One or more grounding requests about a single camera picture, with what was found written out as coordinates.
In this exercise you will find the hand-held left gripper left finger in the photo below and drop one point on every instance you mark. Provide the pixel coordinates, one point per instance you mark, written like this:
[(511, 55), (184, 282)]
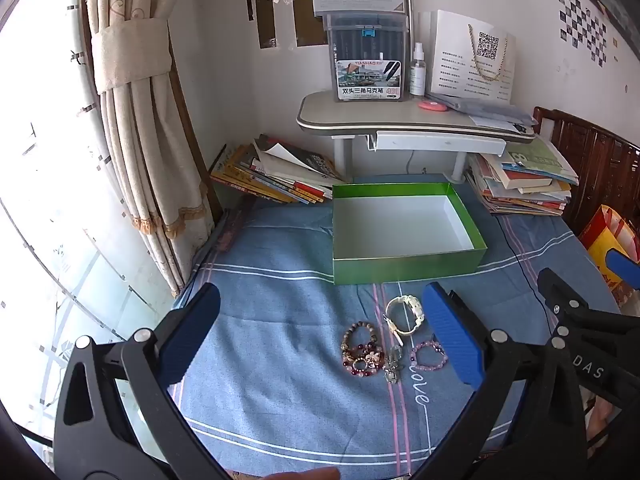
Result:
[(192, 330)]

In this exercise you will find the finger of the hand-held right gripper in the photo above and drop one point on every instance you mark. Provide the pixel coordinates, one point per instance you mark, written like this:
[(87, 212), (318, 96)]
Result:
[(552, 287), (625, 267)]

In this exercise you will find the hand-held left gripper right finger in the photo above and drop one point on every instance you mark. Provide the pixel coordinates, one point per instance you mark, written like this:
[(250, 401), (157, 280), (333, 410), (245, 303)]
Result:
[(452, 330)]

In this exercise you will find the white wristwatch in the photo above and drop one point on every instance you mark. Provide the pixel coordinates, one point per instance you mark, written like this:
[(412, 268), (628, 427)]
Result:
[(400, 301)]

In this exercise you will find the green cardboard box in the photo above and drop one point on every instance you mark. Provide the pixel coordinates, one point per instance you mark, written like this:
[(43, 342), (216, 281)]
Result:
[(400, 270)]

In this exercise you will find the person's left hand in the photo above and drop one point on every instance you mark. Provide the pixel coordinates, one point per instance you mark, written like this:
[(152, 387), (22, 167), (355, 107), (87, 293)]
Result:
[(295, 475)]

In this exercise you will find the yellow and red bag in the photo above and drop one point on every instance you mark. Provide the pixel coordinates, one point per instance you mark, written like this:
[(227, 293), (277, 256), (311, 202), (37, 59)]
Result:
[(607, 240)]

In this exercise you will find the blue striped bedsheet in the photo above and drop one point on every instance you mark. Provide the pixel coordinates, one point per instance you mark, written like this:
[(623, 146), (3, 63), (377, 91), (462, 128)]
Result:
[(280, 360)]

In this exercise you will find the dark wooden headboard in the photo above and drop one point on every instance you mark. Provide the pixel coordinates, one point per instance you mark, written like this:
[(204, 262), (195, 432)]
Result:
[(600, 175)]

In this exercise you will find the flat stack of books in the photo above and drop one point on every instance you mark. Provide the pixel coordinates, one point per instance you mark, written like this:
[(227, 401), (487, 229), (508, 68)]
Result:
[(525, 185)]

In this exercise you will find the leaning pile of books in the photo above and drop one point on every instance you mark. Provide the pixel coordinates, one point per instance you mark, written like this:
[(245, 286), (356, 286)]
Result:
[(280, 180)]

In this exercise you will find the beige curtain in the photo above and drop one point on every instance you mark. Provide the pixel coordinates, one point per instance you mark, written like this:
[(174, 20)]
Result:
[(135, 160)]

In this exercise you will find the window glass pane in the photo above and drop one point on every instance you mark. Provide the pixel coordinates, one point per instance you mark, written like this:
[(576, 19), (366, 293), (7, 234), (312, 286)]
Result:
[(50, 210)]

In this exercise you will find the grey folder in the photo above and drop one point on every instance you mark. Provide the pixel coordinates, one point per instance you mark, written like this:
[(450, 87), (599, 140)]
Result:
[(480, 107)]

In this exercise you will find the pink round case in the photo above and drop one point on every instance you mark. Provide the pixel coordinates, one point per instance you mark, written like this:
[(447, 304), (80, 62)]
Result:
[(432, 106)]

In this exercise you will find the small grey table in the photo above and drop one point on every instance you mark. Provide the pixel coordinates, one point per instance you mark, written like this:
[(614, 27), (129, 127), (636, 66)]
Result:
[(375, 115)]

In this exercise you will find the white paper bag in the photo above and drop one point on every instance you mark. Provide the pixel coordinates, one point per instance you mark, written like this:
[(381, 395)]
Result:
[(455, 75)]

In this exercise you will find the clear spray bottle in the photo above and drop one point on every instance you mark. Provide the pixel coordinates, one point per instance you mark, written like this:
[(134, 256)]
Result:
[(417, 75)]

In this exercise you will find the clear marker pen case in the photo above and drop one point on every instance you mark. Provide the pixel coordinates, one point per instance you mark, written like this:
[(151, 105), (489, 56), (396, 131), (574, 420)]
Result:
[(367, 80)]

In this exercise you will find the beige curtain tie band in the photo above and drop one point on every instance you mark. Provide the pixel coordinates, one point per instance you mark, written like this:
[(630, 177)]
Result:
[(125, 55)]

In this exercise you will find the checkered wall sticker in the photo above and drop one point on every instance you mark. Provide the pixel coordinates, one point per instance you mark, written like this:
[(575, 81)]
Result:
[(582, 25)]

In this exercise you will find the dark wall sticker patches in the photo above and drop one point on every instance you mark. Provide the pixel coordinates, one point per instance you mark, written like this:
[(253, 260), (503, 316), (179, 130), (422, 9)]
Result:
[(267, 25)]

